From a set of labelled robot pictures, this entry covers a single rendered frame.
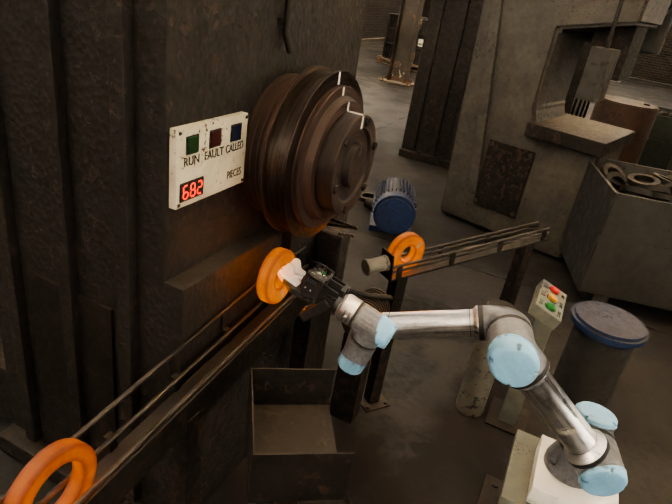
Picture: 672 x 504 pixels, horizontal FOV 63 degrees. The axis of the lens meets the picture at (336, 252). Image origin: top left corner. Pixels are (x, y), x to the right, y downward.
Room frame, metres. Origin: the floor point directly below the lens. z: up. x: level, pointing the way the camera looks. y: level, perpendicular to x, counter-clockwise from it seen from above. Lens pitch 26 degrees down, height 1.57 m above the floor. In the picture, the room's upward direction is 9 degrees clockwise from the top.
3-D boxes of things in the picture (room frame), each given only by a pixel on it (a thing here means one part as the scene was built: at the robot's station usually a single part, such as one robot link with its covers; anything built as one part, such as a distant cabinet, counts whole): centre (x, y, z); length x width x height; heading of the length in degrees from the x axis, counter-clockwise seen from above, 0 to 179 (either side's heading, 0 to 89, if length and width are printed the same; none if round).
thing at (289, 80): (1.53, 0.17, 1.12); 0.47 x 0.10 x 0.47; 158
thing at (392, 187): (3.74, -0.36, 0.17); 0.57 x 0.31 x 0.34; 178
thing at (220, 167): (1.23, 0.32, 1.15); 0.26 x 0.02 x 0.18; 158
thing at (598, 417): (1.24, -0.80, 0.53); 0.13 x 0.12 x 0.14; 172
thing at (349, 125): (1.46, 0.00, 1.11); 0.28 x 0.06 x 0.28; 158
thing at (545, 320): (1.86, -0.84, 0.31); 0.24 x 0.16 x 0.62; 158
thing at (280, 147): (1.50, 0.10, 1.11); 0.47 x 0.06 x 0.47; 158
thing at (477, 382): (1.88, -0.68, 0.26); 0.12 x 0.12 x 0.52
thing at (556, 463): (1.25, -0.80, 0.41); 0.15 x 0.15 x 0.10
